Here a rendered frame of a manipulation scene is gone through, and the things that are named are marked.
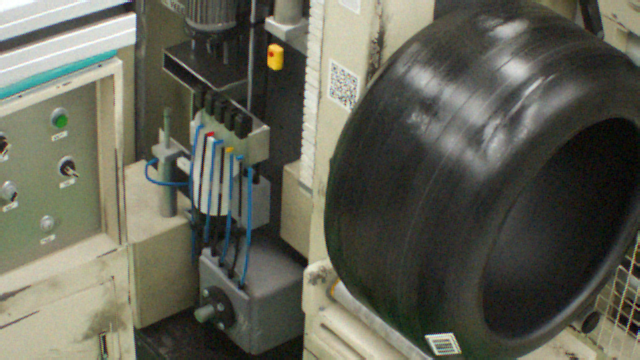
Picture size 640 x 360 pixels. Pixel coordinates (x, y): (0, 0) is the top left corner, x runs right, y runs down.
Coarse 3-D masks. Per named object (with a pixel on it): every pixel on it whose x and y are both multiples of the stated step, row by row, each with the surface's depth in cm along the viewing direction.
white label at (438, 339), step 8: (432, 336) 185; (440, 336) 185; (448, 336) 185; (432, 344) 187; (440, 344) 187; (448, 344) 187; (456, 344) 187; (440, 352) 189; (448, 352) 189; (456, 352) 189
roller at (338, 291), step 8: (336, 280) 219; (336, 288) 218; (344, 288) 218; (336, 296) 219; (344, 296) 217; (344, 304) 218; (352, 304) 216; (360, 304) 215; (352, 312) 217; (360, 312) 215; (368, 312) 213; (368, 320) 213; (376, 320) 212; (376, 328) 212; (384, 328) 211; (384, 336) 211; (392, 336) 210; (400, 336) 209; (392, 344) 211; (400, 344) 209; (408, 344) 207; (408, 352) 207; (416, 352) 206
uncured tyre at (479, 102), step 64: (512, 0) 192; (384, 64) 189; (448, 64) 180; (512, 64) 177; (576, 64) 178; (384, 128) 181; (448, 128) 176; (512, 128) 173; (576, 128) 178; (384, 192) 181; (448, 192) 174; (512, 192) 175; (576, 192) 221; (384, 256) 183; (448, 256) 176; (512, 256) 224; (576, 256) 218; (384, 320) 196; (448, 320) 183; (512, 320) 214
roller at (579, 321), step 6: (588, 306) 215; (582, 312) 214; (588, 312) 214; (594, 312) 214; (576, 318) 215; (582, 318) 214; (588, 318) 213; (594, 318) 214; (576, 324) 215; (582, 324) 214; (588, 324) 214; (594, 324) 215; (582, 330) 214; (588, 330) 215
